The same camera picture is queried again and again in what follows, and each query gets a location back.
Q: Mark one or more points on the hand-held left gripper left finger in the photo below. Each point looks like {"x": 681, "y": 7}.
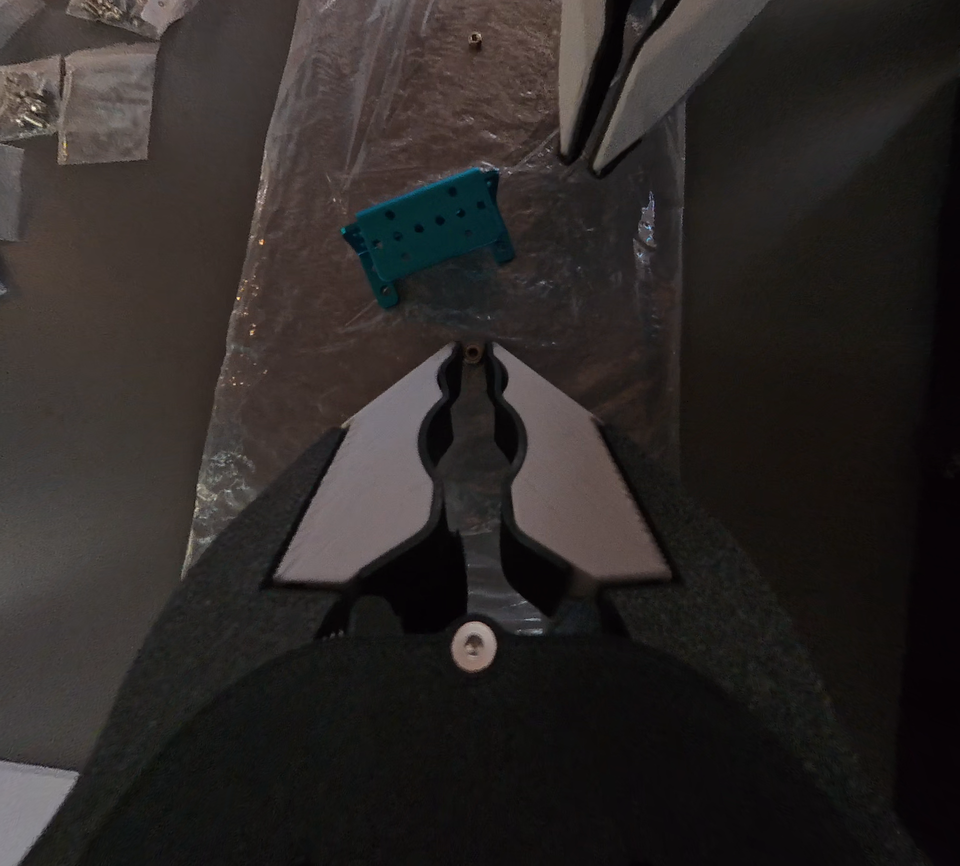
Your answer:
{"x": 360, "y": 506}

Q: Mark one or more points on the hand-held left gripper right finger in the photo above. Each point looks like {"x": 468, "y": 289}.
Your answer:
{"x": 592, "y": 506}

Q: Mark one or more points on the large clear plastic bag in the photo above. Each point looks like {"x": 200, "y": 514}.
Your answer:
{"x": 420, "y": 93}

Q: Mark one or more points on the blue metal bracket large holes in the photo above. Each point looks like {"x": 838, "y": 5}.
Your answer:
{"x": 420, "y": 236}

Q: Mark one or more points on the dark grey desk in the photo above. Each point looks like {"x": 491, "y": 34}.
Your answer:
{"x": 97, "y": 431}

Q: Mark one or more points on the open instruction manual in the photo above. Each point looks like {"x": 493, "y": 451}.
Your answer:
{"x": 34, "y": 813}

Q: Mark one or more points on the pile of small screw bags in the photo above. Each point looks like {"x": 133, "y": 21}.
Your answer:
{"x": 105, "y": 101}

